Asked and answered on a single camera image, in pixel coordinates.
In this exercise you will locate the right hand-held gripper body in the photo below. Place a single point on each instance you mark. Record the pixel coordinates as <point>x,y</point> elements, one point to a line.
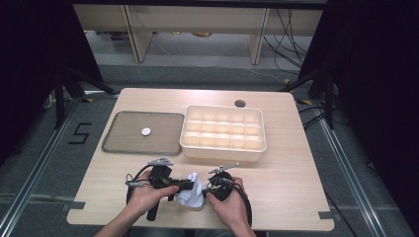
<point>220,187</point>

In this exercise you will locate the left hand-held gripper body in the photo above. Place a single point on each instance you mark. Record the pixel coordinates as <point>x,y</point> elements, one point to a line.
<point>162,174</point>

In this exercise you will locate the white sock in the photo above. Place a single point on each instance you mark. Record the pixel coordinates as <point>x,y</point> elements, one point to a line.
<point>192,194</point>

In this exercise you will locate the cream divided storage box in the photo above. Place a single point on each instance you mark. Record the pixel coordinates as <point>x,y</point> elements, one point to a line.
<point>222,131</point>

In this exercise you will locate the person's right hand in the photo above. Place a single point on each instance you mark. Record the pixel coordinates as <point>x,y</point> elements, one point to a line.
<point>234,207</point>

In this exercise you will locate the person's left hand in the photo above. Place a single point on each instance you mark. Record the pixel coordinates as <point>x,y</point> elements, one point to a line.
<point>143,199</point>

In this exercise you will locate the translucent brown box lid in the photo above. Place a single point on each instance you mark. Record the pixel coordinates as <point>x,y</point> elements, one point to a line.
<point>131,141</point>

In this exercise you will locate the white round disc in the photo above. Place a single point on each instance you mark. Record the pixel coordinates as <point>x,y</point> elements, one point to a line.
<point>146,131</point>

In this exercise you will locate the grey tape strip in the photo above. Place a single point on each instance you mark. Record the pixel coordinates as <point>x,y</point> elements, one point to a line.
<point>74,206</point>
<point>326,215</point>

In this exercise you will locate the black metal stand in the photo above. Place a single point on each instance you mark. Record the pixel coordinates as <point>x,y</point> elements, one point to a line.
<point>328,98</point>
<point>60,98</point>

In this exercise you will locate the yellow object under desk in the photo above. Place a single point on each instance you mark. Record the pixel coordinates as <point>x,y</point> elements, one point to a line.
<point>201,33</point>

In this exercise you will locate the beige desk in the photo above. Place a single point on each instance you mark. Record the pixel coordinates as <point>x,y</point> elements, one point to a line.
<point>197,19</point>

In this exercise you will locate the black curtain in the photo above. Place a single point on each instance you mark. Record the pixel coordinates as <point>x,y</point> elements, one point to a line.
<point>378,82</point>
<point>29,65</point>

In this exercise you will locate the aluminium floor rail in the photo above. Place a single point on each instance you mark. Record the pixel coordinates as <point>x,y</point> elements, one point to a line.
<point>36,171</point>
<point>349,174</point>

